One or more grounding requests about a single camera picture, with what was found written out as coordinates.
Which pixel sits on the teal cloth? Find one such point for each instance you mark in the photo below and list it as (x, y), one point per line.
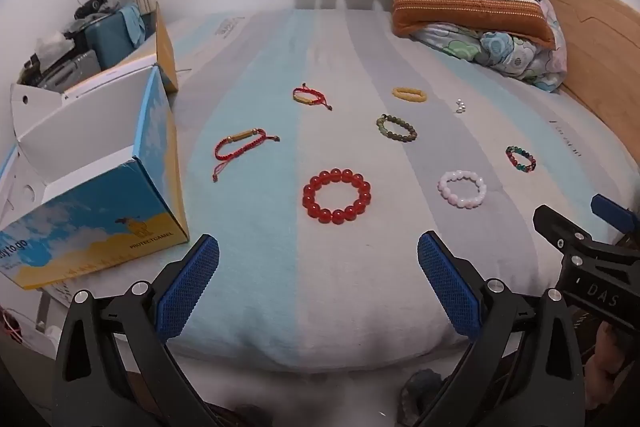
(132, 24)

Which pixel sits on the small pearl beads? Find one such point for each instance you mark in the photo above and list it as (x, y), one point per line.
(459, 107)

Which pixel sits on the striped pillow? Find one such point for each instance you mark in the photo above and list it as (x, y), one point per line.
(465, 2)

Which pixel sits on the grey slipper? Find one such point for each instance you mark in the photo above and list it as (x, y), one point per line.
(420, 392)

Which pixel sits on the white plastic bag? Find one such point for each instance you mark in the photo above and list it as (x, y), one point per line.
(55, 43)

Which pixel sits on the wooden headboard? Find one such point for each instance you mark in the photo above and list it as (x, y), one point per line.
(600, 57)

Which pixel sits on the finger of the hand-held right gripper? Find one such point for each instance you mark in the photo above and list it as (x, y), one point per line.
(610, 209)
(555, 222)

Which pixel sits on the blue suitcase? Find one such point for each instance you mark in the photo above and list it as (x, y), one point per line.
(107, 39)

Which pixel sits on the blue and yellow cardboard box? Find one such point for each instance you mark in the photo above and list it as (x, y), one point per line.
(100, 217)

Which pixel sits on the floral quilt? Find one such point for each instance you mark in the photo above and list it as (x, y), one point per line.
(500, 52)

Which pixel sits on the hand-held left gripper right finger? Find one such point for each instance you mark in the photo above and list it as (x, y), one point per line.
(450, 287)

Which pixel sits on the person's right hand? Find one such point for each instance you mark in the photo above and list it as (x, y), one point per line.
(607, 357)

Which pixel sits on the grey suitcase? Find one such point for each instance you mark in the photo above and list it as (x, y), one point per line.
(75, 67)

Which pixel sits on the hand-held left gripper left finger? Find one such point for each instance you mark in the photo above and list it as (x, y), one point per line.
(187, 287)

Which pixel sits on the pile of dark clothes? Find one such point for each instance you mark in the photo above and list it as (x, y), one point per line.
(95, 7)

